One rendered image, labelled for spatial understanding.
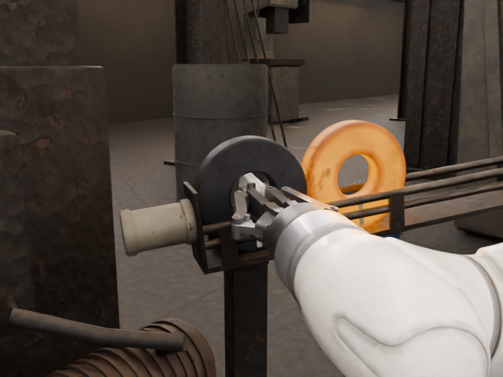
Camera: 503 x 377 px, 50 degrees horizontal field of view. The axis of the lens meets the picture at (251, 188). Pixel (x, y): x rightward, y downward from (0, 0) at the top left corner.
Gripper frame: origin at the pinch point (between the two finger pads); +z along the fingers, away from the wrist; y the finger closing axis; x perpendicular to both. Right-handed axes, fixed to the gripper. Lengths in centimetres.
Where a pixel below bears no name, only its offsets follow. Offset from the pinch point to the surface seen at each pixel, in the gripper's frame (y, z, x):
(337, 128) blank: 12.0, -0.3, 7.8
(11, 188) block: -29.2, -0.7, 2.3
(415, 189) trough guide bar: 23.2, -3.5, -0.8
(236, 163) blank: -2.4, -1.0, 3.9
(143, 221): -14.6, -2.0, -2.5
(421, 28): 232, 303, 17
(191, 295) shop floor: 15, 119, -82
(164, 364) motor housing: -13.4, -8.3, -19.2
